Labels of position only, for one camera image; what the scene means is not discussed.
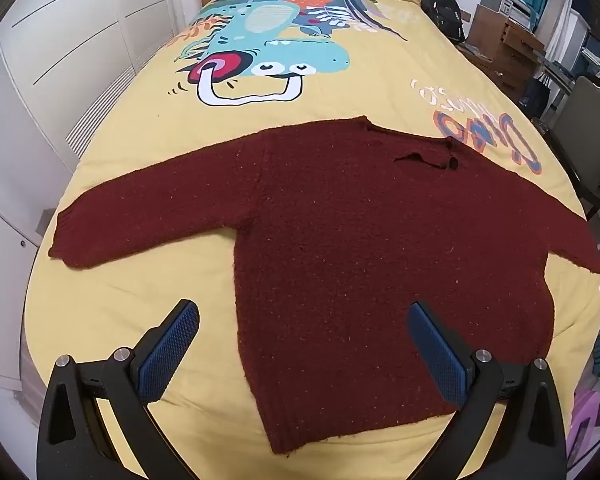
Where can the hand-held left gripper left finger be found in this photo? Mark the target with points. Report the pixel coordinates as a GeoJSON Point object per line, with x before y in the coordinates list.
{"type": "Point", "coordinates": [172, 350]}

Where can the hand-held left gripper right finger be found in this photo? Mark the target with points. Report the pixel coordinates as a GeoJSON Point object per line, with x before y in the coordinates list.
{"type": "Point", "coordinates": [437, 355]}

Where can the dark red knit sweater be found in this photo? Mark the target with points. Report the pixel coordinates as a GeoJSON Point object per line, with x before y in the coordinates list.
{"type": "Point", "coordinates": [355, 260]}

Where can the purple plastic object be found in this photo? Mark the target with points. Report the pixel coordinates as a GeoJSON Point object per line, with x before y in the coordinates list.
{"type": "Point", "coordinates": [585, 420]}

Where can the yellow printed blanket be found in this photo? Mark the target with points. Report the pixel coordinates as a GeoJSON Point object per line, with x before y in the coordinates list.
{"type": "Point", "coordinates": [145, 125]}

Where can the grey chair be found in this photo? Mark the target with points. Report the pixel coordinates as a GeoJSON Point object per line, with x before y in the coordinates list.
{"type": "Point", "coordinates": [585, 125]}

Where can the dark blue paper bag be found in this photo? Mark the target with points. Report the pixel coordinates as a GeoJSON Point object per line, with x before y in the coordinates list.
{"type": "Point", "coordinates": [536, 95]}

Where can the wooden drawer unit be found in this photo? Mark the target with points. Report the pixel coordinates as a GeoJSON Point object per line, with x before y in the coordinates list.
{"type": "Point", "coordinates": [505, 50]}

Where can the white wardrobe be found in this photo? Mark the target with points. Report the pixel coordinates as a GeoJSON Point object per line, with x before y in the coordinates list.
{"type": "Point", "coordinates": [55, 35]}

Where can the black backpack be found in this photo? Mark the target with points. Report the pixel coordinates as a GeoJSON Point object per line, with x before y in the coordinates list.
{"type": "Point", "coordinates": [442, 7]}

